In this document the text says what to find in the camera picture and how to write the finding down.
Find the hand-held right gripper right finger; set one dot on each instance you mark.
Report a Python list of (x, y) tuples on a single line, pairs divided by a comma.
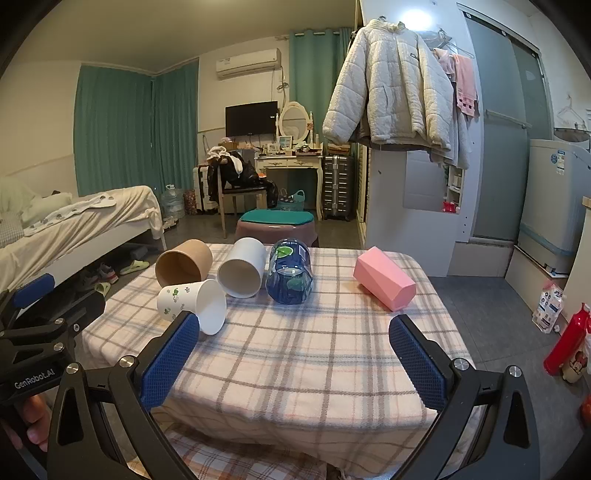
[(415, 364)]

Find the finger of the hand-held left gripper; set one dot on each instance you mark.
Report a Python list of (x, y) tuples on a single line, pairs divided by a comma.
[(32, 288), (69, 307)]

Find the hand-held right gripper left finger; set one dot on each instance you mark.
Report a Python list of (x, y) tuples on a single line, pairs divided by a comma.
[(168, 360)]

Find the white cup with green print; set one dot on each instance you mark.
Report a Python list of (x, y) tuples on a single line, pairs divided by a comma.
[(184, 300)]

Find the pink faceted cup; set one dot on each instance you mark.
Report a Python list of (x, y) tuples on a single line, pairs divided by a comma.
[(385, 279)]

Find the brown paper cup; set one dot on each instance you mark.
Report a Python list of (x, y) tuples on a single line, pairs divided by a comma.
[(182, 265)]

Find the plain white cup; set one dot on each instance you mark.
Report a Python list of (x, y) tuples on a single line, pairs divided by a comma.
[(240, 274)]

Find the blue glass cup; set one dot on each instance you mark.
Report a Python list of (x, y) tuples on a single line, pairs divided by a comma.
[(288, 277)]

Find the person's left hand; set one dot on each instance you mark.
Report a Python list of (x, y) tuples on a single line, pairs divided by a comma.
[(34, 420)]

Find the green slipper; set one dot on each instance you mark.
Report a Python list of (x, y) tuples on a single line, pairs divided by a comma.
[(102, 288), (134, 266)]

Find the grey sneakers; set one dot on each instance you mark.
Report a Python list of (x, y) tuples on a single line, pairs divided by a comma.
[(106, 273)]

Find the bed with beige sheet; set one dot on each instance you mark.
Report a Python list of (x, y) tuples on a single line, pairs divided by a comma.
[(69, 230)]

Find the plaid tablecloth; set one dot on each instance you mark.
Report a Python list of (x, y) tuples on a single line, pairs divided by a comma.
[(300, 360)]

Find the white printed plastic bag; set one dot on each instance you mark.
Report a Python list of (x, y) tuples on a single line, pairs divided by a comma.
[(548, 307)]

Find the clear water jug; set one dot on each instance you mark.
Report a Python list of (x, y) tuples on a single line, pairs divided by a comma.
[(171, 202)]

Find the red bottle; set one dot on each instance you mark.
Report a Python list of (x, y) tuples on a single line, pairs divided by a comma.
[(565, 341)]

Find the white wardrobe cabinet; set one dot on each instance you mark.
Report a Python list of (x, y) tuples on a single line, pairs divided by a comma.
[(397, 207)]

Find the red floral bag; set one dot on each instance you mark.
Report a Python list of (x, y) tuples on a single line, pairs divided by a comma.
[(190, 202)]

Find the green-topped stool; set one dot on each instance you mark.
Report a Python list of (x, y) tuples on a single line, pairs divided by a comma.
[(277, 234)]

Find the white suitcase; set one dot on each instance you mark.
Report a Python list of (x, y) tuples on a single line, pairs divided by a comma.
[(201, 189)]

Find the green curtain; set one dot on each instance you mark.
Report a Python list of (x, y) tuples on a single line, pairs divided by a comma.
[(178, 124), (115, 129), (318, 83)]

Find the green seat cushion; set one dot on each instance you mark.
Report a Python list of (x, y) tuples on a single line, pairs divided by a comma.
[(277, 216)]

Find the wooden chair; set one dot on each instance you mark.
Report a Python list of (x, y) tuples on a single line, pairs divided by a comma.
[(244, 191)]

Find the dark ribbed suitcase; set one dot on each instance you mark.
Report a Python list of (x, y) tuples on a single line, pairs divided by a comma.
[(338, 187)]

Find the pile of dark clothes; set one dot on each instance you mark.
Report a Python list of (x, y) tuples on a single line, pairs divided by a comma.
[(235, 173)]

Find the teal basket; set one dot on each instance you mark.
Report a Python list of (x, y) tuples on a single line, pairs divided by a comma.
[(292, 199)]

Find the white washing machine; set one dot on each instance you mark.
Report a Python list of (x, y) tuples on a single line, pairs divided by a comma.
[(551, 203)]

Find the white dressing table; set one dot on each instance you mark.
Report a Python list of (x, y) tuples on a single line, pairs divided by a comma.
[(288, 162)]

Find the frosted glass sliding door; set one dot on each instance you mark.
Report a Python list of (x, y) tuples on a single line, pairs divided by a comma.
[(498, 138)]

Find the black television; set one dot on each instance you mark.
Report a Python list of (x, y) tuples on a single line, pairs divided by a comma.
[(251, 117)]

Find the oval white mirror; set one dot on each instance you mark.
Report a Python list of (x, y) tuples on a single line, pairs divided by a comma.
[(294, 119)]

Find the white puffer jacket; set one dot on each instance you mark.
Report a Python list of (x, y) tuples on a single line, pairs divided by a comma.
[(392, 87)]

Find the pink towel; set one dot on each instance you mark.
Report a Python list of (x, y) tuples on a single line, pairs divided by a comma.
[(465, 85)]

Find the white air conditioner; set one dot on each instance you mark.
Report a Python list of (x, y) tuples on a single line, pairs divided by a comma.
[(249, 62)]

